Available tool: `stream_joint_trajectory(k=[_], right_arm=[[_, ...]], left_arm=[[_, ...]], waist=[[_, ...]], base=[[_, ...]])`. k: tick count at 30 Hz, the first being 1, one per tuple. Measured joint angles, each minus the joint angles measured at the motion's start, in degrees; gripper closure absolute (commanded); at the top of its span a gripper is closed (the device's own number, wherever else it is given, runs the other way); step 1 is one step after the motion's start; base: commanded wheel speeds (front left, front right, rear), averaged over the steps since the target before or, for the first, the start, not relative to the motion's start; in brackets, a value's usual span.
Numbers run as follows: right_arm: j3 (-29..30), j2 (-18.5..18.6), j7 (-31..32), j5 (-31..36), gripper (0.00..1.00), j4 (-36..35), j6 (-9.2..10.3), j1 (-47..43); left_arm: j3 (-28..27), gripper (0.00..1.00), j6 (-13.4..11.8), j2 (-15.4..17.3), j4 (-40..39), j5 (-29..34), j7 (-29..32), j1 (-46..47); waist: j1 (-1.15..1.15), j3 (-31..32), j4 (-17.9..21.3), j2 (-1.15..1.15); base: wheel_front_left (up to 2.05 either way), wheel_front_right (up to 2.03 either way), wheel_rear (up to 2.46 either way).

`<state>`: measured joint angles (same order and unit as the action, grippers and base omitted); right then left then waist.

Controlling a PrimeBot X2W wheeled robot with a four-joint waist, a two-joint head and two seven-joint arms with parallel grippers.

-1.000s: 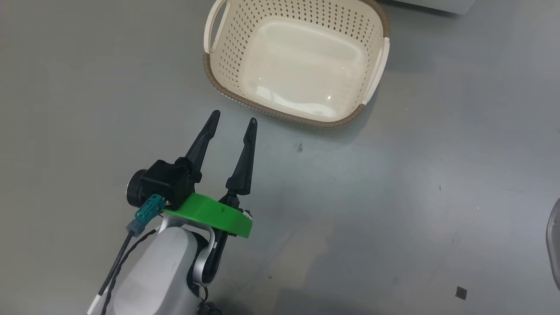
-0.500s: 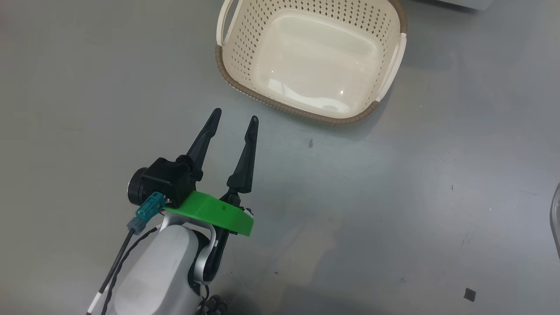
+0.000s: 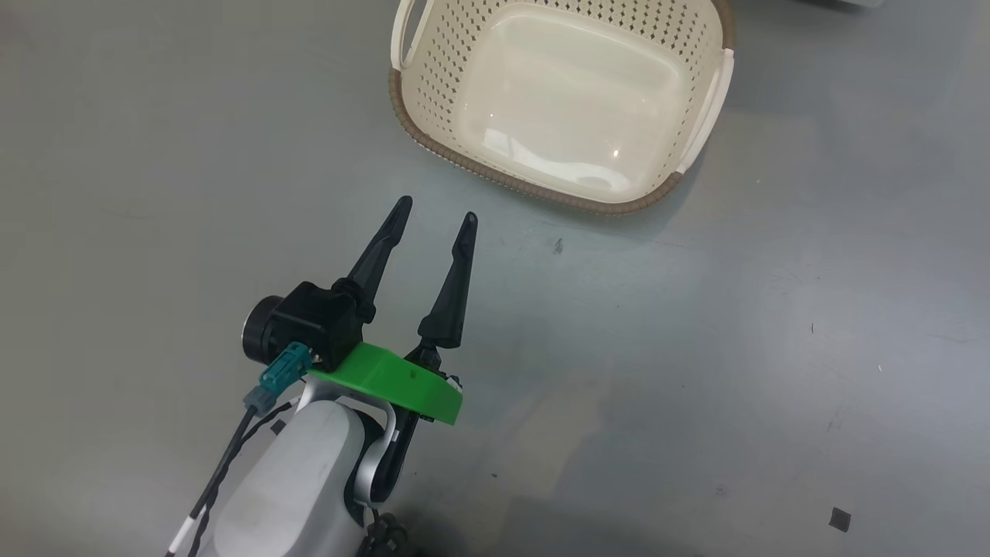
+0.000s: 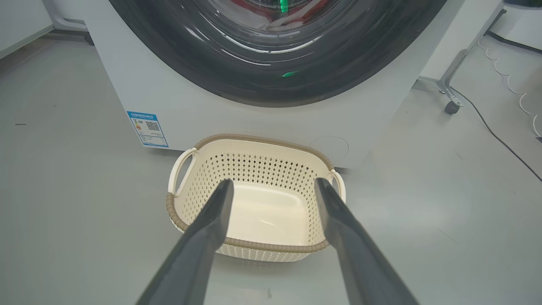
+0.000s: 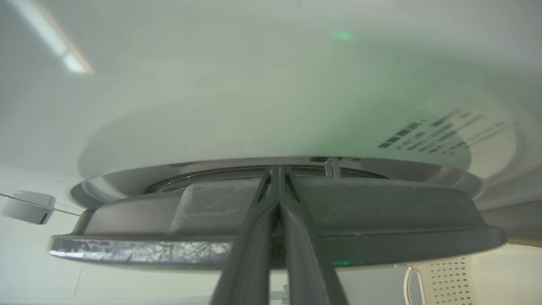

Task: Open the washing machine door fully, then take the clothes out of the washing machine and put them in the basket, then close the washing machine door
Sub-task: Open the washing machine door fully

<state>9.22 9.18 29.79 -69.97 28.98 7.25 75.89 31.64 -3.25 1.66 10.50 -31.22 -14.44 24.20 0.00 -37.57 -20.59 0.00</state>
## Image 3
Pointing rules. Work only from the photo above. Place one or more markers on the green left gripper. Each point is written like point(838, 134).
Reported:
point(387, 379)

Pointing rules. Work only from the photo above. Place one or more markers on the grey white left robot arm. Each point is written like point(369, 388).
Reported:
point(294, 480)

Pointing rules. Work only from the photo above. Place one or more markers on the cream perforated laundry basket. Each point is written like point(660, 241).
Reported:
point(572, 100)

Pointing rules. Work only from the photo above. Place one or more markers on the small black floor tape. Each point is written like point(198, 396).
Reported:
point(840, 519)

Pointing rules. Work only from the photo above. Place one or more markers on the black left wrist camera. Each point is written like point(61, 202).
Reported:
point(309, 317)

